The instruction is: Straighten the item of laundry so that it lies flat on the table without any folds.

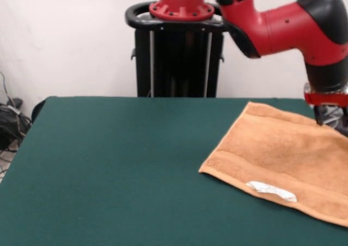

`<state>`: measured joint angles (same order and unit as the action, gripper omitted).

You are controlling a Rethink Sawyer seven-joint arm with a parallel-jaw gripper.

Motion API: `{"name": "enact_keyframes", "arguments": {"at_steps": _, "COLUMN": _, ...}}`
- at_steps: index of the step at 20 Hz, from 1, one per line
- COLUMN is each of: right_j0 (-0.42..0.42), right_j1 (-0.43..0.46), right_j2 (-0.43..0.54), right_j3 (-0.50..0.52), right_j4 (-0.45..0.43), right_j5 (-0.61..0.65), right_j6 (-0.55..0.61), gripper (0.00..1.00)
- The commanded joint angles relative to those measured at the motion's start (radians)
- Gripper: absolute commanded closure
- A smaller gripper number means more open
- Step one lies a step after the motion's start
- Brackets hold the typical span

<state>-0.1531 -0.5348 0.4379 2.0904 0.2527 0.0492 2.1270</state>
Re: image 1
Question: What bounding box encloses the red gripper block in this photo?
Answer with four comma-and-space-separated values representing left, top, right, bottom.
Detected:
304, 93, 348, 126

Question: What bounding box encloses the tan terry towel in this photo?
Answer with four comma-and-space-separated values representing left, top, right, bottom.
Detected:
198, 101, 348, 228

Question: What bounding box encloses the black bulky object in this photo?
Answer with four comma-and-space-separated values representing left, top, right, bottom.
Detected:
335, 120, 348, 138

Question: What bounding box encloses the dark green tablecloth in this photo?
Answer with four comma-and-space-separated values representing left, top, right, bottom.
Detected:
0, 95, 348, 246

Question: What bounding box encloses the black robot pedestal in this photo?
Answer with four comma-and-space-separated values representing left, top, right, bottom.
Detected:
125, 1, 239, 97

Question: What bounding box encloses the black cable tangle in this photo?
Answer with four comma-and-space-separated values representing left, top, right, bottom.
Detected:
0, 71, 33, 181

